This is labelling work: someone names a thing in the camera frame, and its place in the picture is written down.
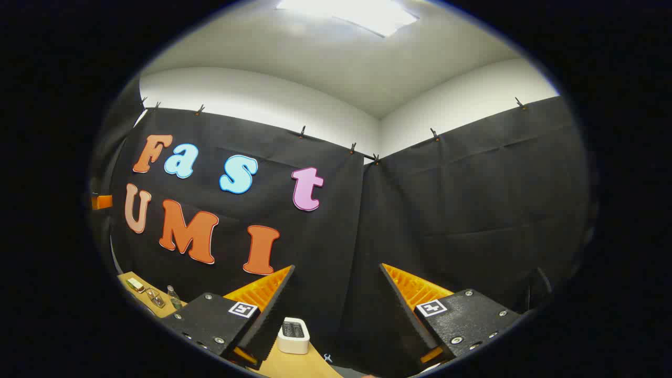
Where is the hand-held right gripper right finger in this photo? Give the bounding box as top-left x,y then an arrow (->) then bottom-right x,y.
378,263 -> 524,366

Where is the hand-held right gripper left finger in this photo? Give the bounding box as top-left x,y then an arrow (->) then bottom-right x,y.
162,265 -> 296,370

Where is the white toaster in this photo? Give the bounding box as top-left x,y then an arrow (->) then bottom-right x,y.
277,317 -> 311,355

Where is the row of black cloth clips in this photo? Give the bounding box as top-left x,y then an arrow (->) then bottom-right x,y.
139,96 -> 527,164

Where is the ceiling light panel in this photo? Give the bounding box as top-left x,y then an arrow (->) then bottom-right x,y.
276,0 -> 419,38

